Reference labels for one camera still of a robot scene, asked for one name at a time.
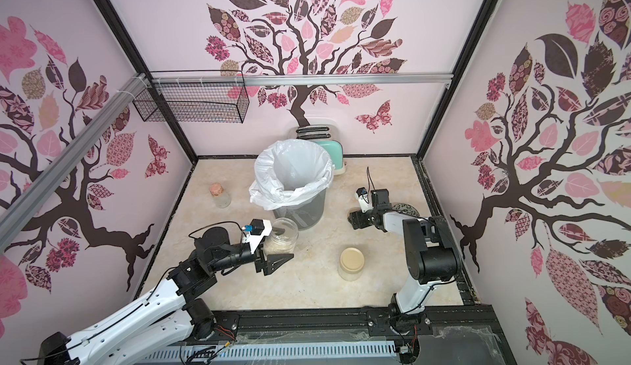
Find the glass jar with rice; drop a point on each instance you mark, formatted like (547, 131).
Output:
(283, 238)

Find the patterned ceramic bowl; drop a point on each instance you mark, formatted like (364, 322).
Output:
(406, 209)

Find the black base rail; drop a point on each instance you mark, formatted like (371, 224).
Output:
(445, 335)

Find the mint green toaster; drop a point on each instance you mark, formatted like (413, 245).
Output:
(327, 137)

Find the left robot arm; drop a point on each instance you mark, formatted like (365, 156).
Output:
(173, 310)

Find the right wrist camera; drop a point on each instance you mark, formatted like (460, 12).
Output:
(362, 195)

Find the aluminium rail back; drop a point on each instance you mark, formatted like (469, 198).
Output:
(306, 80)

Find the right glass jar beige lid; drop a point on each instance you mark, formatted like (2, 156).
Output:
(351, 264)

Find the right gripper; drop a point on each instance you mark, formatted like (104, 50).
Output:
(362, 218)

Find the black wire basket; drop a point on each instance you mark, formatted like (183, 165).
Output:
(197, 96)

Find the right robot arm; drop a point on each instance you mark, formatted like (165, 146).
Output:
(430, 254)

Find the white plastic trash bag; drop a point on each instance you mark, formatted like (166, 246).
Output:
(289, 173)

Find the aluminium rail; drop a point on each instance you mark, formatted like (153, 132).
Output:
(306, 80)
(20, 212)

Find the aluminium rail left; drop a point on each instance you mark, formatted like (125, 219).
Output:
(20, 212)

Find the white slotted cable duct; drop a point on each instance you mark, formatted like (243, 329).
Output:
(273, 353)

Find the grey mesh trash bin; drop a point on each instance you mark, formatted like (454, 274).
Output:
(305, 215)

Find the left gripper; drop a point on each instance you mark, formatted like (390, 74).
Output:
(262, 264)

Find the small bottle with cork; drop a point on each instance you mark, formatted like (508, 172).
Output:
(220, 196)

